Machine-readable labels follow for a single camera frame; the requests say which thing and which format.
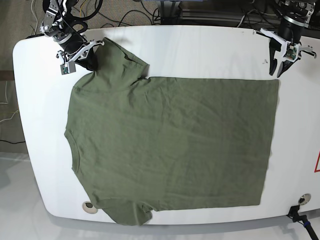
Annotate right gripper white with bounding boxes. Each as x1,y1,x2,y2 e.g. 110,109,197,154
56,40,104,72

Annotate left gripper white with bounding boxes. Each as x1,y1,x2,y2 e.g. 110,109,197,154
253,28,317,78

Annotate olive green T-shirt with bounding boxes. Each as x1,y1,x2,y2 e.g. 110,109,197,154
64,38,280,226

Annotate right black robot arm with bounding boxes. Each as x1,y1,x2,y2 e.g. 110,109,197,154
39,0,104,75

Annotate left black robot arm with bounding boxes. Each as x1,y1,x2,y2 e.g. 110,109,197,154
254,0,317,78

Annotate red warning sticker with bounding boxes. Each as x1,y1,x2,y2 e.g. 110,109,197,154
314,153,320,173

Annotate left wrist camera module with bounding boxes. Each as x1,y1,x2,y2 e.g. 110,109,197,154
283,43,300,62

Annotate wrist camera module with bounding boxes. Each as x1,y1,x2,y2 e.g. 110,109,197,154
283,43,300,62
60,61,76,75

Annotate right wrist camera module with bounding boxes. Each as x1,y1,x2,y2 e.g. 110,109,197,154
60,61,76,75

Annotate yellow cable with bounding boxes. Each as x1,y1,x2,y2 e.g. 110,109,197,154
78,0,88,18

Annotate left table cable grommet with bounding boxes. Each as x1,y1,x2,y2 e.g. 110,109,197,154
84,194,99,209

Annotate table cable grommet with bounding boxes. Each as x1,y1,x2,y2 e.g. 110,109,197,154
84,194,99,209
298,193,312,206

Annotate right table cable grommet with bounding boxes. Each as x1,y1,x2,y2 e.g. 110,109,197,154
298,193,312,206

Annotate black table clamp mount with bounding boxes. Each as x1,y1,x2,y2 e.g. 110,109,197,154
286,205,319,240

